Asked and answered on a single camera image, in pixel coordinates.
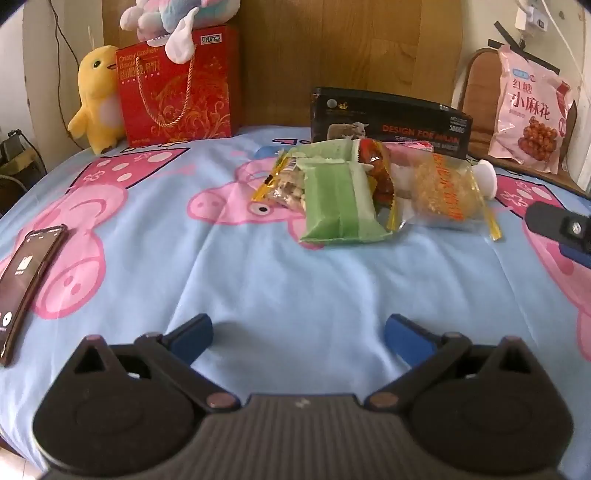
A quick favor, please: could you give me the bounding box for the pink blue unicorn plush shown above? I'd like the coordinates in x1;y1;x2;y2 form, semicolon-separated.
119;0;242;65

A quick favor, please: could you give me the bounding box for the red spicy snack pack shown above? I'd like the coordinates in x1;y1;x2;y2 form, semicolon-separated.
358;138;394;206

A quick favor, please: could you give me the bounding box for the clear nut snack pack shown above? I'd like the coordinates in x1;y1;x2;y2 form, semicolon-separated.
252;150;305;213

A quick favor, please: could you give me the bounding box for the pink fried dough snack bag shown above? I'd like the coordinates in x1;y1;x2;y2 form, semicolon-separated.
489;45;573;174

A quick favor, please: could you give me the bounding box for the red gift bag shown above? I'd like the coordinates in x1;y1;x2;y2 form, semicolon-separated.
116;25;242;148

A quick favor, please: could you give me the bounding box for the white jelly cup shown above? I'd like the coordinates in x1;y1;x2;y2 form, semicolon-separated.
471;160;498;200

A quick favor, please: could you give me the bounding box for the black sheep print box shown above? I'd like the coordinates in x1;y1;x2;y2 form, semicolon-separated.
311;87;473;159

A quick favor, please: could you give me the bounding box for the white charger plug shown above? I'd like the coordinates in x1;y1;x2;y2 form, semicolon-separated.
515;1;549;32

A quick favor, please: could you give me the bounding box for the pink UHA candy pack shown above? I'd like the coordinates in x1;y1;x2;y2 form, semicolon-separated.
386;141;434;199

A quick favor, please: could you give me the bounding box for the blue Peppa Pig bedsheet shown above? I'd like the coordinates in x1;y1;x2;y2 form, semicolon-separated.
1;127;590;479

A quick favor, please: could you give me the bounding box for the wooden headboard panel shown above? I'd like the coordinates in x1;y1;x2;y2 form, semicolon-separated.
103;1;463;127

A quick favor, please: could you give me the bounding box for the yellow duck plush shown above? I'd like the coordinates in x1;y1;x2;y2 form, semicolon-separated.
67;45;125;155

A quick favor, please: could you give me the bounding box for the clear yellow rice cracker pack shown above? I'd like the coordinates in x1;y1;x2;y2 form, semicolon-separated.
387;152;503;241

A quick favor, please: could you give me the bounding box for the brown seat cushion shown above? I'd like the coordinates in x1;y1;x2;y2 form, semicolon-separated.
458;48;590;199

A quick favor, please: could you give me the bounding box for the black wall cable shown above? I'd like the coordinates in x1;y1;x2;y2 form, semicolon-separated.
45;0;86;149

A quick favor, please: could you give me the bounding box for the smartphone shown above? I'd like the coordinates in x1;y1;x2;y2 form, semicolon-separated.
0;224;68;367

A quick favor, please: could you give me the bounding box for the light green wafer pack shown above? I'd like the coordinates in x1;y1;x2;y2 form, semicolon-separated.
287;139;391;245

